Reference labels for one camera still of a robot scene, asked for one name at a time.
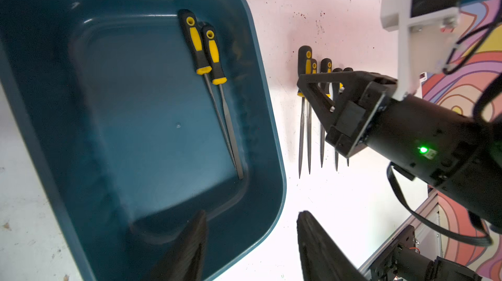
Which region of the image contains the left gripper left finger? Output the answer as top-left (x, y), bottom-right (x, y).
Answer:
top-left (142, 210), bottom-right (208, 280)

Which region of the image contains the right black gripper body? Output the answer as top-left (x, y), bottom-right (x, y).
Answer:
top-left (327, 74), bottom-right (397, 158)

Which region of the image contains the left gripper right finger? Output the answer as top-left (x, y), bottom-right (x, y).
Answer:
top-left (297, 210), bottom-right (366, 281)

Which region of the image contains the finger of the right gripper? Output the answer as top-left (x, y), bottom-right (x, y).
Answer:
top-left (303, 84), bottom-right (345, 132)
top-left (297, 71), bottom-right (392, 92)

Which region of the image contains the yellow black file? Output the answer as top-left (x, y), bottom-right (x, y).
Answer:
top-left (307, 59), bottom-right (317, 173)
top-left (178, 9), bottom-right (237, 167)
top-left (201, 24), bottom-right (244, 180)
top-left (331, 82), bottom-right (343, 171)
top-left (319, 58), bottom-right (332, 167)
top-left (297, 45), bottom-right (312, 177)

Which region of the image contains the teal plastic storage box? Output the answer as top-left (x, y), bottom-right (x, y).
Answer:
top-left (1, 0), bottom-right (286, 280)

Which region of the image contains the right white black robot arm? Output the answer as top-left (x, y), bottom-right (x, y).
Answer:
top-left (298, 71), bottom-right (501, 233)

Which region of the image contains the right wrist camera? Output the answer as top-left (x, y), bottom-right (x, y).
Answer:
top-left (380, 0), bottom-right (486, 101)

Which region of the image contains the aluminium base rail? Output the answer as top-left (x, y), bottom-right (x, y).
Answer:
top-left (358, 190), bottom-right (442, 278)

